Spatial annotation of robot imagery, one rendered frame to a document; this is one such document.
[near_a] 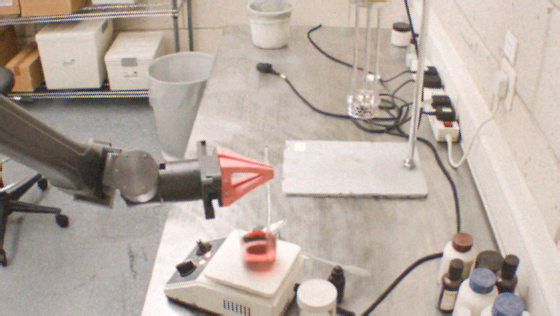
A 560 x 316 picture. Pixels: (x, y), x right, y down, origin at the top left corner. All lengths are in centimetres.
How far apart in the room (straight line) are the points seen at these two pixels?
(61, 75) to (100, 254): 123
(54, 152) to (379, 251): 64
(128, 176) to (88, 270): 153
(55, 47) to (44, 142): 250
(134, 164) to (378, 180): 66
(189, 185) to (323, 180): 51
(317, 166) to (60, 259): 128
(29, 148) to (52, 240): 178
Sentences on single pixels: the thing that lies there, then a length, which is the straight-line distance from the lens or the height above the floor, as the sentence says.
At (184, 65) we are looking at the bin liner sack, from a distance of 276.
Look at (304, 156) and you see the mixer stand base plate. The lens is 134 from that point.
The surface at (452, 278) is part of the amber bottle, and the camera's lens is 98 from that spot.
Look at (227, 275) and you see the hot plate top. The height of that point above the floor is 84.
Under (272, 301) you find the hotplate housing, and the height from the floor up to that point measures 82.
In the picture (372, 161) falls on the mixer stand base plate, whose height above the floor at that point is 76.
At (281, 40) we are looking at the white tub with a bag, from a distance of 189.
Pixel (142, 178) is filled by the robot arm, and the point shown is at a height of 107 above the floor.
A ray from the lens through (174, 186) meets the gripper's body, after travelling 80.
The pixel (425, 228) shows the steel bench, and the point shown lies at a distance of 118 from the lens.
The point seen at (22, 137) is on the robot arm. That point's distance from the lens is 64.
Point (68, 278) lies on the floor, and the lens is 224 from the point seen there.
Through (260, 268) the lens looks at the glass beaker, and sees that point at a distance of 92.
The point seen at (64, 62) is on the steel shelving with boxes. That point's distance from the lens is 319.
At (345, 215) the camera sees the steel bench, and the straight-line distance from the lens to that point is 119.
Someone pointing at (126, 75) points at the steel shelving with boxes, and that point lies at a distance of 308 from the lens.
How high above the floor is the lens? 148
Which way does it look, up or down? 33 degrees down
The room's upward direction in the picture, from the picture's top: straight up
